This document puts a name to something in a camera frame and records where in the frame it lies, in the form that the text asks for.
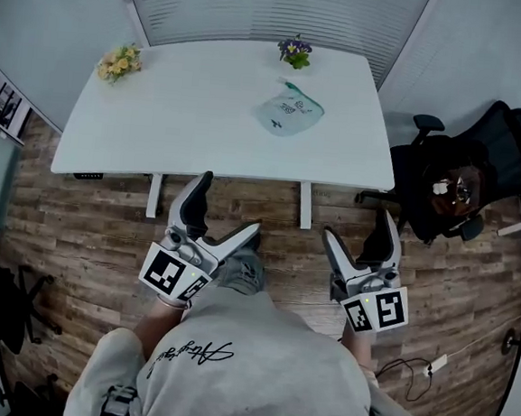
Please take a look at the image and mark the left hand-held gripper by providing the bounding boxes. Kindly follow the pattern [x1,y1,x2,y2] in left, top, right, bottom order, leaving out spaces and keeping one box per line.
[136,165,267,312]

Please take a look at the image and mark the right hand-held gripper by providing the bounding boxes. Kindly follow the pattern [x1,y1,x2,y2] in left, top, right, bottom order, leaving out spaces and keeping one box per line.
[312,202,420,339]

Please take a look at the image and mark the translucent green-trimmed pouch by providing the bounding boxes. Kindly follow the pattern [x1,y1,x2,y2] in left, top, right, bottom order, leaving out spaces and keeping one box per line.
[247,73,330,143]

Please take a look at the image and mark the person's right forearm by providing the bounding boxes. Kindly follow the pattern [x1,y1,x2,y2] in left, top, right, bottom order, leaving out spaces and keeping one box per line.
[338,328,378,373]

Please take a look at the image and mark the person's left forearm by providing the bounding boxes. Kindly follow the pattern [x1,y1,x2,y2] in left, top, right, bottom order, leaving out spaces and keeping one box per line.
[130,294,191,365]

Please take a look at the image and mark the person's jeans leg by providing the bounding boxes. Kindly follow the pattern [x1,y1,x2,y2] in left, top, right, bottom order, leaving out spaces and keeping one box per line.
[214,232,271,297]

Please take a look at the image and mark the white table leg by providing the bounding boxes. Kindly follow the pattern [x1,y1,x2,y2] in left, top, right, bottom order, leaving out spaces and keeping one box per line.
[297,180,316,231]
[144,172,164,219]

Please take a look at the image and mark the brown bag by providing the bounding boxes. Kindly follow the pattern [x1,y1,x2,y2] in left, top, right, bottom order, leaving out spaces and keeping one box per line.
[418,158,490,221]

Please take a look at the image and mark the black desk control panel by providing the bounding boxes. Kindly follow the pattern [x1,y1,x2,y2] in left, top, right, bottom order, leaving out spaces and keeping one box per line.
[71,169,107,183]

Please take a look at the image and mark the white power strip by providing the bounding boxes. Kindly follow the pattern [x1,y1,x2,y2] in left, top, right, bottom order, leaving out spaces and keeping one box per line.
[423,351,450,374]

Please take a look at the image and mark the person's grey sweatshirt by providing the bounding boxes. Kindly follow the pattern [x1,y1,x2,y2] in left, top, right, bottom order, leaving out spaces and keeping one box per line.
[62,273,435,416]

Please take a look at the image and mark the black stand base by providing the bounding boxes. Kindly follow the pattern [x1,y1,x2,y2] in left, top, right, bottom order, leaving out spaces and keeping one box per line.
[499,326,521,356]

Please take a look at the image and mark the black office chair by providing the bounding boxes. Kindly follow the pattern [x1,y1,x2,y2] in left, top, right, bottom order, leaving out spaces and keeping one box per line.
[351,88,521,254]

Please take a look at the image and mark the yellow flower bouquet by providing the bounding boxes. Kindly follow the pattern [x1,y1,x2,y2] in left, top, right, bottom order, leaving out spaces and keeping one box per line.
[94,39,146,88]

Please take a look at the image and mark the purple flower plant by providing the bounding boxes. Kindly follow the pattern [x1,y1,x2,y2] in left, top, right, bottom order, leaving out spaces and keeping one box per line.
[274,31,314,72]

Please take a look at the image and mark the black swivel chair with star base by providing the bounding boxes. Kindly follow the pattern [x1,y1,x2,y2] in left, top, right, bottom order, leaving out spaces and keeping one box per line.
[0,260,70,415]

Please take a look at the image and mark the grey window blinds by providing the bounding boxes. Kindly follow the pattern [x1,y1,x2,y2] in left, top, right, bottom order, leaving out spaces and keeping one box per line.
[111,0,434,94]

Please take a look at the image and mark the black cable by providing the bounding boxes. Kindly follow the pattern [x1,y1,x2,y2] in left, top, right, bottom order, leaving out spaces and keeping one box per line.
[371,353,434,405]

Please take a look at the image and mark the white cable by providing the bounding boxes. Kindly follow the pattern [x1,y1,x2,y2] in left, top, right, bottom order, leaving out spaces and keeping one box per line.
[445,304,521,367]

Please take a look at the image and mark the framed wall picture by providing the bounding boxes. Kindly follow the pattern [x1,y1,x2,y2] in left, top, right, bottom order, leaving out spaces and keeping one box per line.
[0,60,36,148]

